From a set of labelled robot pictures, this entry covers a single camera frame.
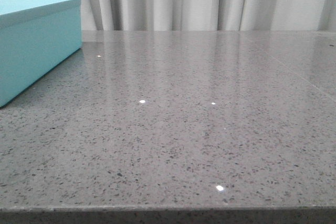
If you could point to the light blue storage box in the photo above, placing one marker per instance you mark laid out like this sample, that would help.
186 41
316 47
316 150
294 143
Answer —
36 35

